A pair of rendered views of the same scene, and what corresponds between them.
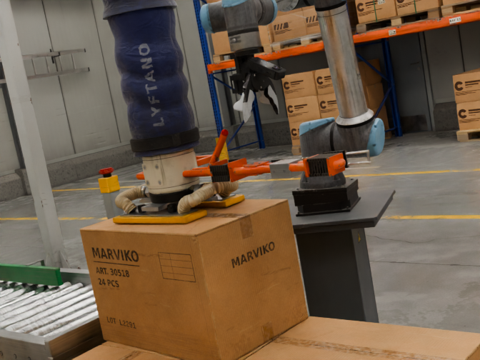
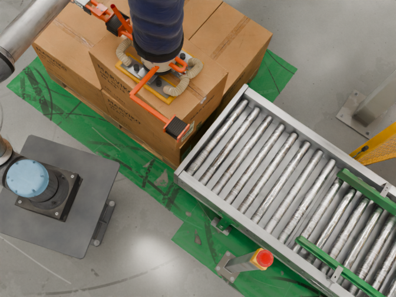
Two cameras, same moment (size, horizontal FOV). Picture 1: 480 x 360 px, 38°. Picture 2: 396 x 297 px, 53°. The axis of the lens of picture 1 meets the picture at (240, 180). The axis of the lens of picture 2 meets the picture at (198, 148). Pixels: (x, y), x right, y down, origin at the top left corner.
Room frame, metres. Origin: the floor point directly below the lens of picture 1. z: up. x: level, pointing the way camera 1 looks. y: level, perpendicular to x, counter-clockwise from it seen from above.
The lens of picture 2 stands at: (3.33, 0.21, 2.71)
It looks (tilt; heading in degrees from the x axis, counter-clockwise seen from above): 71 degrees down; 164
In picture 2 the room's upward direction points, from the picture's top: 11 degrees clockwise
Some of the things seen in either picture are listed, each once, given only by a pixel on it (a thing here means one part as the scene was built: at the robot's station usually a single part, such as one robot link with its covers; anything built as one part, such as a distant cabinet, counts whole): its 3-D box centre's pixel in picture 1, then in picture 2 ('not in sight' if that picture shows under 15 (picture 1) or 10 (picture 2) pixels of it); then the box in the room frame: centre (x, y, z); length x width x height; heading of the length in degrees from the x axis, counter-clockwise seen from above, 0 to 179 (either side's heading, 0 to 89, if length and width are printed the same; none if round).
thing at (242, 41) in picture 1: (244, 43); not in sight; (2.05, -0.08, 1.44); 0.10 x 0.09 x 0.05; 138
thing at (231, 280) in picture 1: (191, 272); (159, 80); (2.28, 0.21, 0.74); 0.60 x 0.40 x 0.40; 44
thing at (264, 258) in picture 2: (106, 172); (264, 258); (3.28, 0.60, 1.02); 0.07 x 0.07 x 0.04
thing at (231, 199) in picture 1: (196, 197); (147, 76); (2.38, 0.15, 0.97); 0.34 x 0.10 x 0.05; 49
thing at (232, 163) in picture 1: (228, 170); (118, 23); (2.14, 0.03, 1.08); 0.10 x 0.08 x 0.06; 139
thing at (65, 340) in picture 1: (126, 311); (212, 129); (2.52, 0.50, 0.58); 0.70 x 0.03 x 0.06; 139
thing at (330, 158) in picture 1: (323, 165); not in sight; (1.91, -0.23, 1.07); 0.08 x 0.07 x 0.05; 49
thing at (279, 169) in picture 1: (286, 168); (83, 0); (2.00, -0.13, 1.07); 0.07 x 0.07 x 0.04; 49
